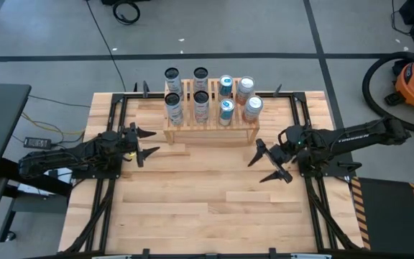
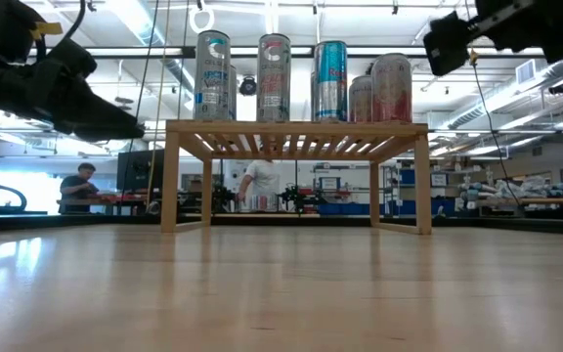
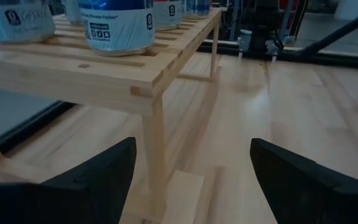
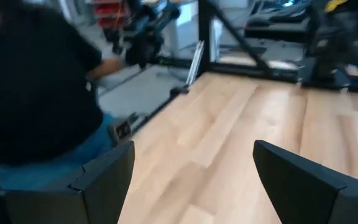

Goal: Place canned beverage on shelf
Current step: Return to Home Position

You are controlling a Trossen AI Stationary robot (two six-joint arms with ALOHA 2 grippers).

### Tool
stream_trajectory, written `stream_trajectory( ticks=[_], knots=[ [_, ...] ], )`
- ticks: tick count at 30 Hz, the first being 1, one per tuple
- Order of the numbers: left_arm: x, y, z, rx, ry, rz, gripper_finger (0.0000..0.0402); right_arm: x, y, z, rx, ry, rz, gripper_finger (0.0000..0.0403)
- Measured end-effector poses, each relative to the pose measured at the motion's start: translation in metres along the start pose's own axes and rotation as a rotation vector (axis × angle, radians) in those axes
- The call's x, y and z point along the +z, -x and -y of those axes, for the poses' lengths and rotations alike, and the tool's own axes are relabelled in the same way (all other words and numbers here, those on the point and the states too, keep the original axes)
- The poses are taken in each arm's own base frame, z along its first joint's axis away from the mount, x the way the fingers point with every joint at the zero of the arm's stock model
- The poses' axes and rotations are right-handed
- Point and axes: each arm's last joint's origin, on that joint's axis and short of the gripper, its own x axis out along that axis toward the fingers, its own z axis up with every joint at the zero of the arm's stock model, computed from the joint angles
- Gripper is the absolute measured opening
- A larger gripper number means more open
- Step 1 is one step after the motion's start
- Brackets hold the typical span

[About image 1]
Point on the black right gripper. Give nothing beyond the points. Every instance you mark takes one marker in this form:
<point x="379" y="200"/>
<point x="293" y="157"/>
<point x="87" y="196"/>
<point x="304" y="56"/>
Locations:
<point x="275" y="161"/>

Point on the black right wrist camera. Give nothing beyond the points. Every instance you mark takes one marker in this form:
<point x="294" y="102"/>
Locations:
<point x="286" y="150"/>

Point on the black hazard-striped floor mat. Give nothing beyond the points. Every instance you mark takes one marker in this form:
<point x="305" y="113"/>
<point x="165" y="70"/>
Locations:
<point x="386" y="216"/>

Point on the white Celsius Arctic Vibe can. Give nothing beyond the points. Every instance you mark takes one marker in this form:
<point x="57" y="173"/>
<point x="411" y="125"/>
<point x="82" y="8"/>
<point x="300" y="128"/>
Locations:
<point x="173" y="81"/>

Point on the white blue Celsius can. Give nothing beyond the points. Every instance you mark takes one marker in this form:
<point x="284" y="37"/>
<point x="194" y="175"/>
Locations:
<point x="174" y="109"/>

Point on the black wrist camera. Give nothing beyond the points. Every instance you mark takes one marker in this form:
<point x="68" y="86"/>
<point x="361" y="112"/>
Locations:
<point x="128" y="140"/>
<point x="286" y="150"/>

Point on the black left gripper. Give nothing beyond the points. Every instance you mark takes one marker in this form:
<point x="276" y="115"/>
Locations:
<point x="140" y="144"/>

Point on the white Celsius Peach Vibe can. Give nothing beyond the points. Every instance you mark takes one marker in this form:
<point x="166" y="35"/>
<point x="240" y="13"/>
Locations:
<point x="201" y="79"/>

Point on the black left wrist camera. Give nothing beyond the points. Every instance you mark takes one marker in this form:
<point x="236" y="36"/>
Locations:
<point x="128" y="140"/>

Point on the black power adapter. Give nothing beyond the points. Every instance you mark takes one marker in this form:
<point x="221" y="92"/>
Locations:
<point x="36" y="142"/>

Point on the wooden slatted shelf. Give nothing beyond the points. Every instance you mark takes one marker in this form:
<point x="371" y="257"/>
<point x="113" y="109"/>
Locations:
<point x="210" y="138"/>

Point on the desk caster wheel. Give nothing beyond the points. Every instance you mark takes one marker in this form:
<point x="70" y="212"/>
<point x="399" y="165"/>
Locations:
<point x="10" y="236"/>

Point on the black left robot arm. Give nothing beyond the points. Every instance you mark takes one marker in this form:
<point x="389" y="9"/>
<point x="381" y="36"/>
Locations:
<point x="56" y="158"/>

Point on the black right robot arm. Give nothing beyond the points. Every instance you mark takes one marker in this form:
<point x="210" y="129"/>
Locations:
<point x="358" y="136"/>

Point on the blue silver Red Bull can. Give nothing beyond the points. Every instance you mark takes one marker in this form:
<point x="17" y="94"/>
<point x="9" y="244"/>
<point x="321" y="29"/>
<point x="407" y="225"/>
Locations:
<point x="226" y="111"/>
<point x="225" y="86"/>

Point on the black aluminium frame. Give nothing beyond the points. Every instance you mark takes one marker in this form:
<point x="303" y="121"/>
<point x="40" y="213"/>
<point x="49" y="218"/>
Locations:
<point x="309" y="216"/>

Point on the peach can silver top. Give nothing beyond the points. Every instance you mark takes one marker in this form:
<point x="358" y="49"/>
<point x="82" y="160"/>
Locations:
<point x="252" y="109"/>
<point x="244" y="88"/>

